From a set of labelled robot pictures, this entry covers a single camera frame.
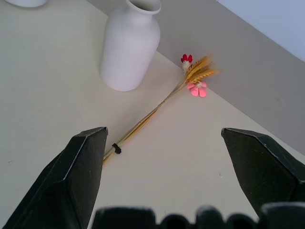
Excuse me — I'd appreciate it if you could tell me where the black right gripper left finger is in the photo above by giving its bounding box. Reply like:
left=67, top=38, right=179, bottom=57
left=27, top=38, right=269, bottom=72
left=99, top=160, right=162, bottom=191
left=1, top=126, right=109, bottom=229

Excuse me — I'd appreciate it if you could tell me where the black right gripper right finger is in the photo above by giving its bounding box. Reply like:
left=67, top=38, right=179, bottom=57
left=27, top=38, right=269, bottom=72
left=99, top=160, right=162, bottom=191
left=221, top=127, right=305, bottom=218

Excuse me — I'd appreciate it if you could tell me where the white ceramic vase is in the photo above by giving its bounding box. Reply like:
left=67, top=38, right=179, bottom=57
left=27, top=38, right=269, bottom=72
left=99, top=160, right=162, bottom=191
left=100, top=0, right=162, bottom=92

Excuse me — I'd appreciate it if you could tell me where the dried wheat flower bundle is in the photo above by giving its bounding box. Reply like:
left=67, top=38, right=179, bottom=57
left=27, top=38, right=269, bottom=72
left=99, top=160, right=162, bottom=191
left=102, top=53, right=220, bottom=165

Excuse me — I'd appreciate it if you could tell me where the white round container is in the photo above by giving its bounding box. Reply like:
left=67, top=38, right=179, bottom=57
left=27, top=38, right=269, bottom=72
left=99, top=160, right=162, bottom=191
left=4, top=0, right=48, bottom=8

